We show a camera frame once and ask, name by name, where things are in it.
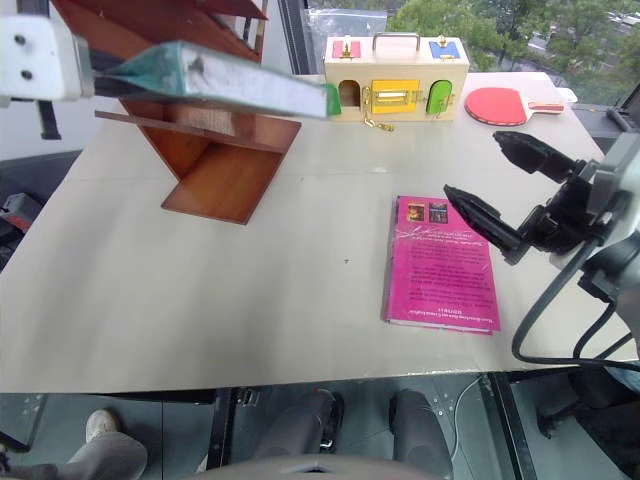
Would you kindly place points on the red table tennis paddle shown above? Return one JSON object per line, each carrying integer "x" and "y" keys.
{"x": 495, "y": 105}

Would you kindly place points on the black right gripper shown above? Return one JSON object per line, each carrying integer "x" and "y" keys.
{"x": 565, "y": 225}

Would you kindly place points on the black table leg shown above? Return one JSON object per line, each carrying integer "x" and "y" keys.
{"x": 512, "y": 430}

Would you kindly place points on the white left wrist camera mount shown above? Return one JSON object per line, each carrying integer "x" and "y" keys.
{"x": 35, "y": 55}

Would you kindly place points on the wooden lock box toy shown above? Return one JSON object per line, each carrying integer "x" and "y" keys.
{"x": 395, "y": 75}

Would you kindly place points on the wooden bookshelf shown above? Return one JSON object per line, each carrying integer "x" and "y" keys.
{"x": 225, "y": 175}

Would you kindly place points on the dark rounded robot leg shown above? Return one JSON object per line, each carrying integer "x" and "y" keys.
{"x": 295, "y": 425}
{"x": 420, "y": 435}

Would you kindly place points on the green hardcover book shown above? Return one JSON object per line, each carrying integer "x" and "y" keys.
{"x": 240, "y": 82}

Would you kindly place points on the pink book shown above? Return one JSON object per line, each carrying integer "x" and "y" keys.
{"x": 440, "y": 270}

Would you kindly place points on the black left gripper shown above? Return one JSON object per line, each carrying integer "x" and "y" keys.
{"x": 48, "y": 120}

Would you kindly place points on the person's leg with white shoe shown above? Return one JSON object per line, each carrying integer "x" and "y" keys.
{"x": 107, "y": 450}

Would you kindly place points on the black and red equipment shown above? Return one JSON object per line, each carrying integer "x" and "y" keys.
{"x": 17, "y": 225}

